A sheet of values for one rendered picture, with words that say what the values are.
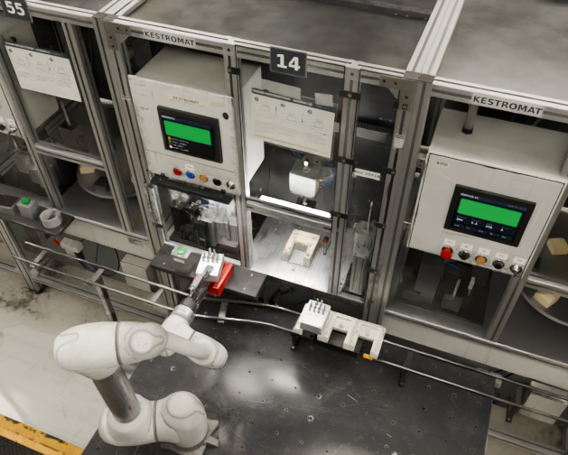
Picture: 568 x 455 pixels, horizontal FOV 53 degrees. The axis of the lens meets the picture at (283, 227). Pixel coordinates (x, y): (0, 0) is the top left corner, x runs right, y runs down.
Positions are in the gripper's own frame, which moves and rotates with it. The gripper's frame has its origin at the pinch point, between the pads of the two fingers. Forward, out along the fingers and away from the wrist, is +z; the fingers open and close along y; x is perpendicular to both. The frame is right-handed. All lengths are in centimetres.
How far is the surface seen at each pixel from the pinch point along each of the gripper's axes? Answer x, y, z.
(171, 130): 15, 65, 13
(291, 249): -27.8, -3.0, 29.7
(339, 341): -62, -16, -1
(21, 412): 98, -100, -53
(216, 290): -5.2, -4.3, -3.2
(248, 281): -14.9, -8.6, 9.6
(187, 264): 12.0, -1.5, 3.1
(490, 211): -103, 63, 12
